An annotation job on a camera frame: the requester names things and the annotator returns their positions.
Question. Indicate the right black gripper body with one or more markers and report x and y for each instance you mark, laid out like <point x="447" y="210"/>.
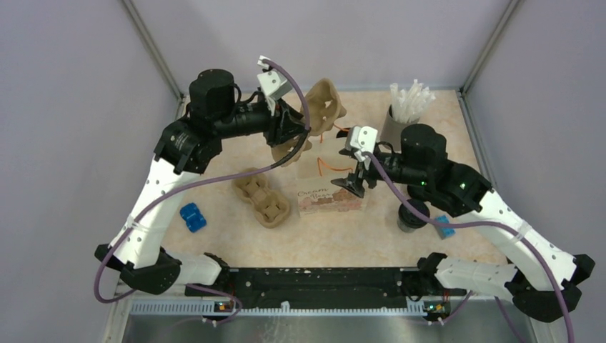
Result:
<point x="356" y="179"/>

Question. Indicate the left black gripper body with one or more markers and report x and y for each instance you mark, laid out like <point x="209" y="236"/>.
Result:
<point x="275" y="136"/>

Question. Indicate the beige paper takeout bag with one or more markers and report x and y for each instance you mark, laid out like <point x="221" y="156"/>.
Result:
<point x="316" y="168"/>

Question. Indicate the single brown pulp carrier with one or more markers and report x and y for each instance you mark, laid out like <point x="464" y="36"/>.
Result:
<point x="325" y="107"/>

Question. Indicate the single black coffee cup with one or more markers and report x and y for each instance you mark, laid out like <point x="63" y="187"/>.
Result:
<point x="409" y="227"/>

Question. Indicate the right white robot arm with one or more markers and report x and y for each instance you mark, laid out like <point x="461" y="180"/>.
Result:
<point x="540" y="279"/>

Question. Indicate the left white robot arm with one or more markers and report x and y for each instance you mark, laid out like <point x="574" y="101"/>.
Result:
<point x="216" y="112"/>

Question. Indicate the grey cylindrical straw holder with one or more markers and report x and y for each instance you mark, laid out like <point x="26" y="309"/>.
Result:
<point x="391" y="130"/>

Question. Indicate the brown pulp cup carrier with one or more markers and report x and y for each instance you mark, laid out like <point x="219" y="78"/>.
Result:
<point x="270" y="207"/>

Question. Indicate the bundle of white straws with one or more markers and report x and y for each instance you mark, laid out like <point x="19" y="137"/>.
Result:
<point x="408" y="105"/>

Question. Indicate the blue toy block right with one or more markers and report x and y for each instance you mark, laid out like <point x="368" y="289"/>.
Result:
<point x="444" y="232"/>

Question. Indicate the blue toy block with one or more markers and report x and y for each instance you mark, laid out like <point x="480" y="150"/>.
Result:
<point x="192" y="217"/>
<point x="444" y="232"/>

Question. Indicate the blue toy block left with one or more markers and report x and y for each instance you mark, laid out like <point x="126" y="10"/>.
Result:
<point x="192" y="217"/>

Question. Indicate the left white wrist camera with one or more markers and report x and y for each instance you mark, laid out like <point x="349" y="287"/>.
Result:
<point x="273" y="82"/>

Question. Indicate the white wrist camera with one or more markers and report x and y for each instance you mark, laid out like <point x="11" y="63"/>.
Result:
<point x="360" y="140"/>
<point x="273" y="82"/>

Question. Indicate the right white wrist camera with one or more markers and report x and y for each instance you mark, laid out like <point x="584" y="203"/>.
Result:
<point x="360" y="140"/>

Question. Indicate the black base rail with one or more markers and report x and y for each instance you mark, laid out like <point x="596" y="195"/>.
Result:
<point x="325" y="288"/>

